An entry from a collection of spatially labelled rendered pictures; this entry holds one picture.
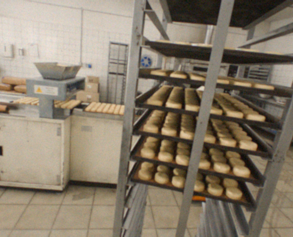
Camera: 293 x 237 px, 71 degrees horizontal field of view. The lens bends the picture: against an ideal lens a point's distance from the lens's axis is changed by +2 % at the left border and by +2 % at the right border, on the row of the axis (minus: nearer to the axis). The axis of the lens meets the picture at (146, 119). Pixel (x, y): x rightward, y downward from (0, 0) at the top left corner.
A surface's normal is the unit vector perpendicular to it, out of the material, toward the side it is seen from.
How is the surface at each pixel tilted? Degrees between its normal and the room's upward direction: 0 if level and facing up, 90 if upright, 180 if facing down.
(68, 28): 90
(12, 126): 90
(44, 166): 90
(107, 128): 90
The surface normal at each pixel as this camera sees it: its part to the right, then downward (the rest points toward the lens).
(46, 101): 0.03, 0.28
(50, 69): -0.01, 0.58
